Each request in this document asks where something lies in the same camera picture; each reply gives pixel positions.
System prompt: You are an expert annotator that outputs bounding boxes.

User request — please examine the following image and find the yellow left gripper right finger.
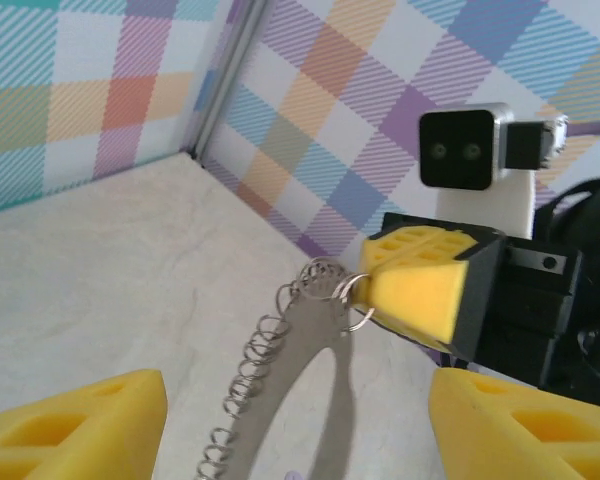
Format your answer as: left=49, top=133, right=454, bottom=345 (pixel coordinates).
left=428, top=367, right=600, bottom=480

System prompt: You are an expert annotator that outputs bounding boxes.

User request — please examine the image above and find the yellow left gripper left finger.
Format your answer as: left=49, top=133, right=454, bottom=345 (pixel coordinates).
left=0, top=368, right=169, bottom=480

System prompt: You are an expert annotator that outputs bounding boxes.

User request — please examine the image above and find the steel split ring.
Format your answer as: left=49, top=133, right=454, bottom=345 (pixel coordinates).
left=340, top=303, right=377, bottom=333
left=336, top=272, right=372, bottom=304

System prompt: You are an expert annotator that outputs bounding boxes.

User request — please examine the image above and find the silver metal chain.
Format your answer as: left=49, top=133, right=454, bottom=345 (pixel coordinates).
left=194, top=257, right=376, bottom=480

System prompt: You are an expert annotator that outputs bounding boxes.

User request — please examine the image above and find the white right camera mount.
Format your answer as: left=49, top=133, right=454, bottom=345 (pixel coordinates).
left=437, top=167, right=537, bottom=242

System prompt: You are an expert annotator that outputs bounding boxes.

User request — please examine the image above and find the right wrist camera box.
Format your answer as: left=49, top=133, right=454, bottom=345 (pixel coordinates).
left=418, top=102, right=512, bottom=192

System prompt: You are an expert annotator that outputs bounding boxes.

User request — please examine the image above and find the aluminium corner post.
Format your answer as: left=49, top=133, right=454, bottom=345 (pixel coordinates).
left=187, top=0, right=262, bottom=162

